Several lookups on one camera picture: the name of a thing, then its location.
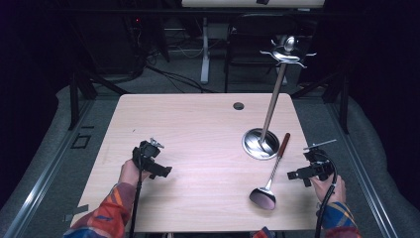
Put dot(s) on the black tape square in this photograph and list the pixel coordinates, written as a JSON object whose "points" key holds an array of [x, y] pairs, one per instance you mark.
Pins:
{"points": [[81, 141]]}

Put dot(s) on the person's plaid clothing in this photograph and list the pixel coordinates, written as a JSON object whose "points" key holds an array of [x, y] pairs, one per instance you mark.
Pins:
{"points": [[264, 233]]}

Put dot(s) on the grey table grommet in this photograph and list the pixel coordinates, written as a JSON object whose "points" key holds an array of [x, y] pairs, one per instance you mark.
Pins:
{"points": [[238, 106]]}

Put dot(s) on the black chair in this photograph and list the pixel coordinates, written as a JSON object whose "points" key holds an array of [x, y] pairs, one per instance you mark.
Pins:
{"points": [[254, 36]]}

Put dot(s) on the person's right hand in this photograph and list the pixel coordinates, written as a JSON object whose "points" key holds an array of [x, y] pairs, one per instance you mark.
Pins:
{"points": [[333, 191]]}

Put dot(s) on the person's left hand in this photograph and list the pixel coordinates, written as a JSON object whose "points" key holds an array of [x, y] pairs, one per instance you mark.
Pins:
{"points": [[129, 173]]}

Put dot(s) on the black computer tower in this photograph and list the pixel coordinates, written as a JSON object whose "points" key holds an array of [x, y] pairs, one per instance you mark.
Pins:
{"points": [[112, 43]]}

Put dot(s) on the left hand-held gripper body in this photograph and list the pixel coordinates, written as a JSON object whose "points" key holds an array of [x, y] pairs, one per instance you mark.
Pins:
{"points": [[147, 152]]}

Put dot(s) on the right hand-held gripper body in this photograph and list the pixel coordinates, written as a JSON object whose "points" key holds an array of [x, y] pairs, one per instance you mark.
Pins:
{"points": [[318, 165]]}

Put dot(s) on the aluminium floor rail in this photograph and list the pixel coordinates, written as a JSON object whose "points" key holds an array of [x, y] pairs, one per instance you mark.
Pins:
{"points": [[43, 178], [366, 185]]}

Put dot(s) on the white desk leg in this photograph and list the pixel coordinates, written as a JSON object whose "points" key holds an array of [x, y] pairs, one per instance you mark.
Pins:
{"points": [[205, 59]]}

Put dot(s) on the metal utensil stand with hooks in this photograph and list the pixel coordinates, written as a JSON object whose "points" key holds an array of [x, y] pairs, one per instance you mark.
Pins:
{"points": [[272, 102]]}

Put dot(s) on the grey tape strip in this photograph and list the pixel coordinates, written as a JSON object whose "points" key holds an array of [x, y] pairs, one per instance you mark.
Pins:
{"points": [[79, 210]]}

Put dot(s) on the black metal frame post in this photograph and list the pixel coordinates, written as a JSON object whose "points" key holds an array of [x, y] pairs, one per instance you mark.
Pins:
{"points": [[344, 99], [74, 99]]}

